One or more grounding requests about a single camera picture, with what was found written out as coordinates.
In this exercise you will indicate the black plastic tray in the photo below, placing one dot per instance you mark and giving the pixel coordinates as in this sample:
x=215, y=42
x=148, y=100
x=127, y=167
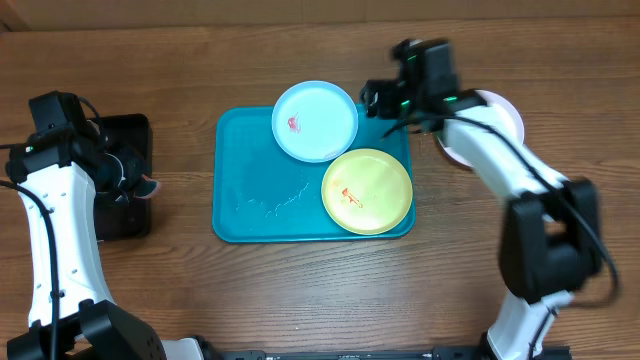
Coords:
x=116, y=222

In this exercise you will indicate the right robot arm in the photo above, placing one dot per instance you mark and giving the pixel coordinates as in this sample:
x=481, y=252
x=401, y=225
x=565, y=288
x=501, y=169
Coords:
x=550, y=240

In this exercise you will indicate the pink and black sponge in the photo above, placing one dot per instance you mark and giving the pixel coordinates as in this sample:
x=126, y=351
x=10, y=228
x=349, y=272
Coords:
x=146, y=188

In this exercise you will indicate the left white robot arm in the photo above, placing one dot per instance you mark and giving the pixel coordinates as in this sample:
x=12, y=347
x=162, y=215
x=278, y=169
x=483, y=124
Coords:
x=73, y=315

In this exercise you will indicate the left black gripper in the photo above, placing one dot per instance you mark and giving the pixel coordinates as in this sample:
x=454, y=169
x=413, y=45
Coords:
x=134, y=161

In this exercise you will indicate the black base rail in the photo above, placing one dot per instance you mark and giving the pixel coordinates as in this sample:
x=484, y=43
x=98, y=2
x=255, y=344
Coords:
x=436, y=353

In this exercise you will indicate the yellow-green plate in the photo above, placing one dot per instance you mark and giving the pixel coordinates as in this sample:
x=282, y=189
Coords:
x=367, y=191

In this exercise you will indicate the light blue plate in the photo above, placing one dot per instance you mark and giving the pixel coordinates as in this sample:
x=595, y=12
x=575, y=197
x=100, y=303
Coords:
x=314, y=121

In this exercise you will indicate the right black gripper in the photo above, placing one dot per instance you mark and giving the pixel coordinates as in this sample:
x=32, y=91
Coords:
x=387, y=99

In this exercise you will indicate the white plate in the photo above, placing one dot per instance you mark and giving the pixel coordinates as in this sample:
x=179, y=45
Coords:
x=510, y=120

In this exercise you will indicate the teal plastic serving tray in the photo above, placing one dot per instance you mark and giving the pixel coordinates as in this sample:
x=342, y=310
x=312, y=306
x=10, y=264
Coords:
x=260, y=193

